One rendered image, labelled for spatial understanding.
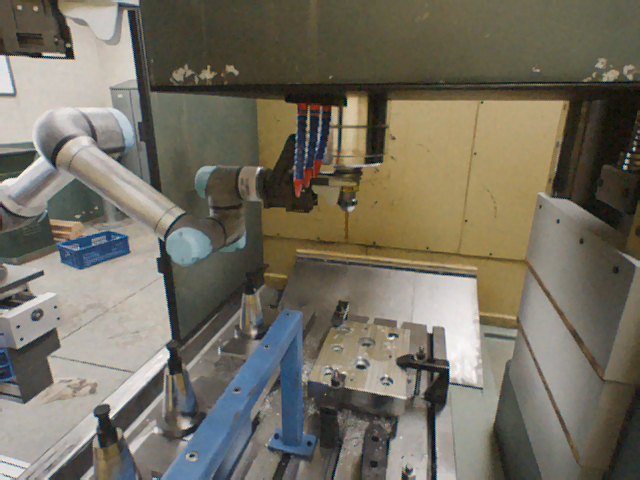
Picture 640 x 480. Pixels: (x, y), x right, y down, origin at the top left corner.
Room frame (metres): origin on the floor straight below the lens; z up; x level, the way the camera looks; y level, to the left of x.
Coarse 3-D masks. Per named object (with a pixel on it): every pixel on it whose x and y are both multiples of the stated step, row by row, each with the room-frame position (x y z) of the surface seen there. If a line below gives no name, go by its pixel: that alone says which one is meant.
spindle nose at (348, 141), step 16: (320, 112) 0.73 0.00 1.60; (336, 112) 0.71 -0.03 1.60; (352, 112) 0.71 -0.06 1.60; (368, 112) 0.71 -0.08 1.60; (384, 112) 0.73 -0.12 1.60; (320, 128) 0.73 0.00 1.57; (336, 128) 0.71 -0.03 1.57; (352, 128) 0.71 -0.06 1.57; (368, 128) 0.71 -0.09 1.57; (384, 128) 0.74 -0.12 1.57; (336, 144) 0.71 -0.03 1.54; (352, 144) 0.71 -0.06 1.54; (368, 144) 0.71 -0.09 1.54; (384, 144) 0.74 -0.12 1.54; (336, 160) 0.72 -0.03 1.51; (352, 160) 0.71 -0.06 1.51; (368, 160) 0.72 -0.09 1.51; (384, 160) 0.75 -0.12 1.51
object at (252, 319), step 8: (248, 296) 0.60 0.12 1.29; (256, 296) 0.60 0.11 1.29; (248, 304) 0.60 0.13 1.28; (256, 304) 0.60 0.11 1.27; (248, 312) 0.59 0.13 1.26; (256, 312) 0.60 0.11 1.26; (240, 320) 0.60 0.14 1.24; (248, 320) 0.59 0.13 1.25; (256, 320) 0.59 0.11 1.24; (248, 328) 0.59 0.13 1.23; (256, 328) 0.59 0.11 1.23
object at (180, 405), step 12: (168, 372) 0.39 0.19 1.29; (180, 372) 0.39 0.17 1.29; (168, 384) 0.38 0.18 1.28; (180, 384) 0.39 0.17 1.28; (168, 396) 0.38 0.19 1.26; (180, 396) 0.38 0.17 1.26; (192, 396) 0.39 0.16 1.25; (168, 408) 0.38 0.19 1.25; (180, 408) 0.38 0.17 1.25; (192, 408) 0.39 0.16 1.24; (168, 420) 0.38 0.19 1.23; (180, 420) 0.38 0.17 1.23
